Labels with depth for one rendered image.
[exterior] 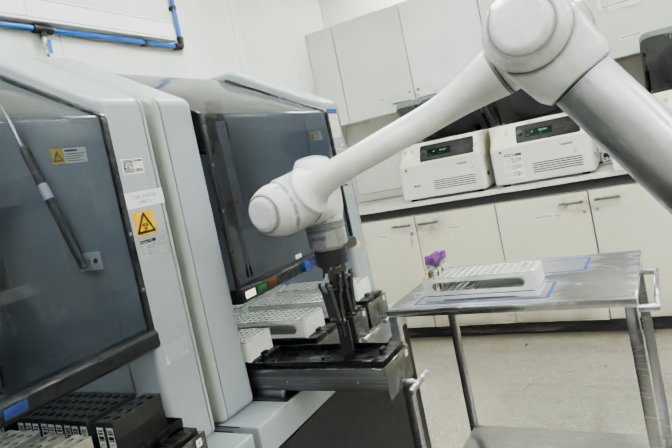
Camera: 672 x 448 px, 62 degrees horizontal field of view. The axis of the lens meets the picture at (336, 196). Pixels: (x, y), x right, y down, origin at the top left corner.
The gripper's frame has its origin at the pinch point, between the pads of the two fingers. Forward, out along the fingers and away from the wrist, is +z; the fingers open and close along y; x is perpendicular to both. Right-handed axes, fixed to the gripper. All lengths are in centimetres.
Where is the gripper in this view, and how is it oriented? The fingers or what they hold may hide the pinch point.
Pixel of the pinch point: (347, 333)
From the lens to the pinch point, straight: 133.2
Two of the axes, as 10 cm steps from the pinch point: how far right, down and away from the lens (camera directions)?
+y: -4.6, 1.5, -8.8
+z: 2.1, 9.8, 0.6
